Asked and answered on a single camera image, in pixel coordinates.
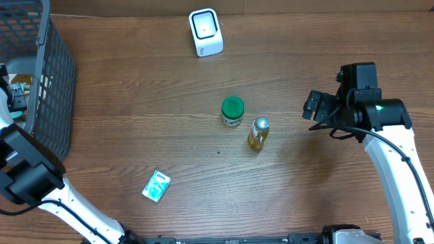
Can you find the yellow drink bottle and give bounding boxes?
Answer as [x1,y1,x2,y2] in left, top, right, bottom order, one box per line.
[248,117,270,152]

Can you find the green lid jar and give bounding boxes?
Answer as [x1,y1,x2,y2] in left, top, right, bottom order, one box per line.
[221,96,245,127]

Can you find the teal tissue pack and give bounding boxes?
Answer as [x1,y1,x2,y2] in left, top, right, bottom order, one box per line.
[141,170,172,203]

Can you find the brown nut pouch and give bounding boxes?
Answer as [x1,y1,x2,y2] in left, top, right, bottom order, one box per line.
[9,74,33,86]

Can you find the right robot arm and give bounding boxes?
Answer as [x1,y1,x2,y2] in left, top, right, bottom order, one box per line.
[302,62,433,243]

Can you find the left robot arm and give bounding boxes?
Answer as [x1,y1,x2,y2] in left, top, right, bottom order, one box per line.
[1,64,143,243]

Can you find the white barcode scanner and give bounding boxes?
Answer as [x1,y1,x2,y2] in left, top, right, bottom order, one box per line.
[189,8,224,58]

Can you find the grey plastic mesh basket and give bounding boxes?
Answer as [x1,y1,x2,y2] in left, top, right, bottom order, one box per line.
[1,0,76,160]

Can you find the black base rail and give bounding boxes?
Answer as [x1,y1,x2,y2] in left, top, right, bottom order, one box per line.
[142,232,384,244]

